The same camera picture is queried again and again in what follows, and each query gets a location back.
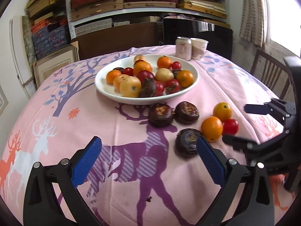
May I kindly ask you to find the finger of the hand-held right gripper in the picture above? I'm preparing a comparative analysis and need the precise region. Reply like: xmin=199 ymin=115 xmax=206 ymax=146
xmin=244 ymin=98 xmax=297 ymax=123
xmin=222 ymin=122 xmax=293 ymax=170

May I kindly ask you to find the brown wooden panel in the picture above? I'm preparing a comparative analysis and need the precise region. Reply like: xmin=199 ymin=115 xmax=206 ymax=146
xmin=76 ymin=22 xmax=164 ymax=60

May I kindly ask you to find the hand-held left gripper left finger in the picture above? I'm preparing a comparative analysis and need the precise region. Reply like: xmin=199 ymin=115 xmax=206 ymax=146
xmin=24 ymin=136 xmax=104 ymax=226

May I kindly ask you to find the white paper cup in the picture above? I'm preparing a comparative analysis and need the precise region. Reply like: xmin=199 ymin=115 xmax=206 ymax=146
xmin=190 ymin=38 xmax=209 ymax=61

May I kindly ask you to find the grey patterned box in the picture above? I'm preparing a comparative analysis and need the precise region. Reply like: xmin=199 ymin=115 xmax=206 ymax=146
xmin=75 ymin=18 xmax=113 ymax=37

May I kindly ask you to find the stack of blue floral boxes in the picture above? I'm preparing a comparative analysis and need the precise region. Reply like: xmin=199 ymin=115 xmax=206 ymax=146
xmin=31 ymin=20 xmax=71 ymax=60

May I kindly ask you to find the framed picture in cardboard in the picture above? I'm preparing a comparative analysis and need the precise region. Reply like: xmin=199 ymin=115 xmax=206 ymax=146
xmin=33 ymin=41 xmax=80 ymax=89

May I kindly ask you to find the pink deer print tablecloth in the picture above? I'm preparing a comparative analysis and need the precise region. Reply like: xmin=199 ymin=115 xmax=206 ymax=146
xmin=0 ymin=45 xmax=299 ymax=226

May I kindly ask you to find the pile of yellow woven boxes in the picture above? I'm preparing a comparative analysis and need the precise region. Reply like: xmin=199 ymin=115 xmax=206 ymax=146
xmin=26 ymin=0 xmax=66 ymax=19

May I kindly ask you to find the red tomato with green calyx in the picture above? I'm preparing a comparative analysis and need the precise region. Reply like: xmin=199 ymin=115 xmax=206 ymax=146
xmin=165 ymin=79 xmax=181 ymax=94

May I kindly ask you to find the dark slatted wooden chair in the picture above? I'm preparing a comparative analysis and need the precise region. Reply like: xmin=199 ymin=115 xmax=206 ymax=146
xmin=250 ymin=49 xmax=292 ymax=100

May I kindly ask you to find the pink drink can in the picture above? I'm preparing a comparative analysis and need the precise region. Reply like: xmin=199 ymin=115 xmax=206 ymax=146
xmin=175 ymin=37 xmax=193 ymax=61

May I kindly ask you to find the stack of wooden frames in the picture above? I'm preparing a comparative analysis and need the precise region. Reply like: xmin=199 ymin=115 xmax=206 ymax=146
xmin=177 ymin=0 xmax=228 ymax=19

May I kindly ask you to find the checked beige curtain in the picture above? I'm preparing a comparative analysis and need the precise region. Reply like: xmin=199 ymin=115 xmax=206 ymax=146
xmin=239 ymin=0 xmax=266 ymax=47

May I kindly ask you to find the green marbled slab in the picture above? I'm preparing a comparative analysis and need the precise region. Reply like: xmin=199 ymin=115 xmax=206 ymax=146
xmin=22 ymin=15 xmax=37 ymax=62

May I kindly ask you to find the white board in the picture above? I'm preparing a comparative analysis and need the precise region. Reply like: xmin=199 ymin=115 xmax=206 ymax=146
xmin=9 ymin=15 xmax=36 ymax=99

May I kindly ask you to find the black panel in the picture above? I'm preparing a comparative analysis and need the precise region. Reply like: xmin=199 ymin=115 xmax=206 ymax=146
xmin=163 ymin=17 xmax=233 ymax=60

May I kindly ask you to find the yellowish small orange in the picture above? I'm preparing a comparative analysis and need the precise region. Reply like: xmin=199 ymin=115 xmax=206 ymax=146
xmin=176 ymin=70 xmax=195 ymax=88
xmin=213 ymin=102 xmax=232 ymax=123

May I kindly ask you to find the white metal shelf rack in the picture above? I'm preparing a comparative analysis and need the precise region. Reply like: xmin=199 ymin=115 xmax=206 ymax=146
xmin=65 ymin=0 xmax=230 ymax=40

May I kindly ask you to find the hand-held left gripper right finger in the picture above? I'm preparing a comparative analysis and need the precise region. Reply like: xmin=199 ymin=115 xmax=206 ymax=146
xmin=196 ymin=136 xmax=275 ymax=226

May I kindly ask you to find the bright window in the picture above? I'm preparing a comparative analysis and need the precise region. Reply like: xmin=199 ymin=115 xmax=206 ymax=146
xmin=261 ymin=0 xmax=301 ymax=52

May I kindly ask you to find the white oval plate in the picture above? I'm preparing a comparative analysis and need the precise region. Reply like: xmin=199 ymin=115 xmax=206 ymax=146
xmin=94 ymin=54 xmax=199 ymax=105

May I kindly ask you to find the stack of tan woven boxes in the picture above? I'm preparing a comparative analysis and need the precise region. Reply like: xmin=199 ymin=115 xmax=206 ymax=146
xmin=71 ymin=0 xmax=191 ymax=22

